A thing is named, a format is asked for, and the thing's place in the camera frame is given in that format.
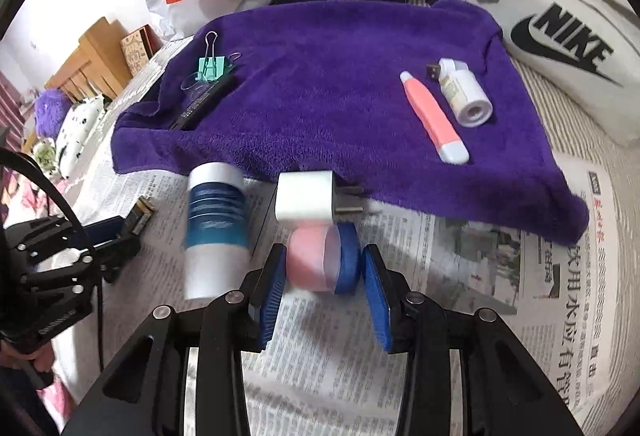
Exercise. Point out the pink jar with blue lid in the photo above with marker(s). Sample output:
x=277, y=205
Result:
x=315, y=258

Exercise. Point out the pink blanket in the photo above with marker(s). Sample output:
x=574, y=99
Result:
x=56, y=403

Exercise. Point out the clear plastic cap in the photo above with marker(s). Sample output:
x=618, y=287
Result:
x=197, y=89

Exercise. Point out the pink and white tube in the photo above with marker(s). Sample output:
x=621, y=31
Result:
x=427, y=116

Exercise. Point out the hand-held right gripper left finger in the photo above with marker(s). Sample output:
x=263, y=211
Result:
x=272, y=296

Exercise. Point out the green binder clip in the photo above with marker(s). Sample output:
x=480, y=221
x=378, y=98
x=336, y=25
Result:
x=212, y=69

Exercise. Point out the white charger plug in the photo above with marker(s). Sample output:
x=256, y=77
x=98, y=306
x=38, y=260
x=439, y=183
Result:
x=305, y=198

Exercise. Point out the small dark usb adapter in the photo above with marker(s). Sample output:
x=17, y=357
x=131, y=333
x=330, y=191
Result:
x=434, y=70

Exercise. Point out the newspaper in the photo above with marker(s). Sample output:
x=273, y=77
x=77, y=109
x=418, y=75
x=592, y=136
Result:
x=475, y=276

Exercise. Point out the white and blue bottle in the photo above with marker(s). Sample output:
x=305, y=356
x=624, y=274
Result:
x=215, y=216

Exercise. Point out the person's left hand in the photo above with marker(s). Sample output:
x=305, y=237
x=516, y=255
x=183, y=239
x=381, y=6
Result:
x=25, y=358

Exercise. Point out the patterned notebook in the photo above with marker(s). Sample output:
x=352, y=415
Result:
x=135, y=51

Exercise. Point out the black rectangular box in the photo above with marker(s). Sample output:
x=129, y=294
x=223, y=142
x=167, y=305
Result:
x=200, y=110

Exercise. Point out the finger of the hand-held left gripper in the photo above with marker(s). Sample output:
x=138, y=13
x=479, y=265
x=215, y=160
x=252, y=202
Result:
x=102, y=231
x=117, y=258

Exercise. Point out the white spotted cloth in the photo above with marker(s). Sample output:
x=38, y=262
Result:
x=80, y=121

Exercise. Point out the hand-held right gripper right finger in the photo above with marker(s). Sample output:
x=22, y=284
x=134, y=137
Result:
x=380, y=301

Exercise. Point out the purple towel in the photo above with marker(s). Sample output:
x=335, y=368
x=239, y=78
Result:
x=325, y=91

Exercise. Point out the small white bottle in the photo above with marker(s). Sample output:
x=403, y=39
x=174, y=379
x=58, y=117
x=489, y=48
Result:
x=465, y=91

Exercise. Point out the purple plush toy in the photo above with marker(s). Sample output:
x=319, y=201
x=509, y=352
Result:
x=52, y=111

